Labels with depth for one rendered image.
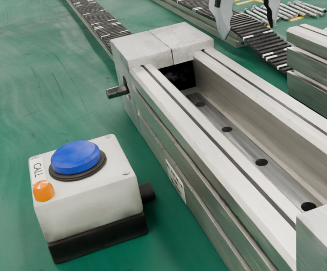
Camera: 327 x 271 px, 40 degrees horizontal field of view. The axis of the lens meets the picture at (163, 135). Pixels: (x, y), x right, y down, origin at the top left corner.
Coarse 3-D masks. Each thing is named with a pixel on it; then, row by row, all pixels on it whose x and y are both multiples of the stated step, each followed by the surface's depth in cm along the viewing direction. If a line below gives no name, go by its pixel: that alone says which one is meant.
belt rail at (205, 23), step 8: (152, 0) 113; (160, 0) 107; (168, 0) 100; (168, 8) 102; (176, 8) 98; (184, 8) 92; (184, 16) 93; (192, 16) 90; (200, 16) 84; (200, 24) 85; (208, 24) 83; (216, 32) 79; (232, 32) 73; (224, 40) 77; (232, 40) 74; (240, 40) 73
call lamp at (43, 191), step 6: (42, 180) 33; (36, 186) 33; (42, 186) 33; (48, 186) 33; (36, 192) 33; (42, 192) 33; (48, 192) 33; (54, 192) 34; (36, 198) 33; (42, 198) 33; (48, 198) 33
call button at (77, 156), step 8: (72, 144) 37; (80, 144) 37; (88, 144) 37; (56, 152) 36; (64, 152) 36; (72, 152) 36; (80, 152) 36; (88, 152) 36; (96, 152) 36; (56, 160) 35; (64, 160) 35; (72, 160) 35; (80, 160) 35; (88, 160) 35; (96, 160) 36; (56, 168) 35; (64, 168) 35; (72, 168) 34; (80, 168) 35; (88, 168) 35
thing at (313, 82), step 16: (288, 32) 51; (304, 32) 49; (320, 32) 48; (288, 48) 52; (304, 48) 49; (320, 48) 46; (288, 64) 53; (304, 64) 50; (320, 64) 47; (288, 80) 54; (304, 80) 51; (320, 80) 48; (304, 96) 52; (320, 96) 49; (320, 112) 50
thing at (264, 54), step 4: (288, 44) 66; (272, 48) 65; (276, 48) 65; (280, 48) 65; (284, 48) 65; (260, 52) 64; (264, 52) 64; (268, 52) 65; (272, 52) 64; (276, 52) 64; (280, 52) 64; (284, 52) 64; (264, 56) 64; (268, 56) 64
